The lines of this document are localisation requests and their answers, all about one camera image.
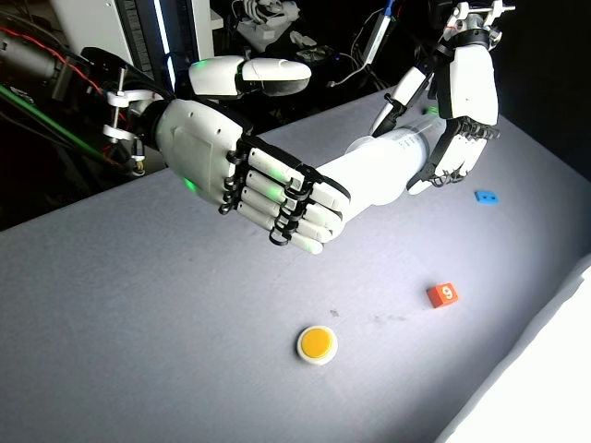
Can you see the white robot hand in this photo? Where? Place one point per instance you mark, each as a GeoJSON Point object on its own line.
{"type": "Point", "coordinates": [194, 143]}
{"type": "Point", "coordinates": [468, 83]}

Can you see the teal letter cube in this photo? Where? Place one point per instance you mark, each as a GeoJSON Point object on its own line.
{"type": "Point", "coordinates": [486, 197]}

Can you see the pile of white robot parts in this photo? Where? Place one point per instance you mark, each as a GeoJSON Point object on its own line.
{"type": "Point", "coordinates": [263, 32]}

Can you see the white computer case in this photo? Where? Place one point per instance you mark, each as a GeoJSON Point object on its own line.
{"type": "Point", "coordinates": [92, 27]}

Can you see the grey table cloth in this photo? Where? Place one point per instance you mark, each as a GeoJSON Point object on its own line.
{"type": "Point", "coordinates": [184, 346]}

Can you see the orange number cube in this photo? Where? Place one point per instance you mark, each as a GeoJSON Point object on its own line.
{"type": "Point", "coordinates": [442, 296]}

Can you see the yellow button with white rim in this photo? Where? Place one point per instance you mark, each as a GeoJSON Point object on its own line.
{"type": "Point", "coordinates": [317, 344]}

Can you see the white backdrop sheet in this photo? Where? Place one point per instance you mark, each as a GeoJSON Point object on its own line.
{"type": "Point", "coordinates": [545, 392]}

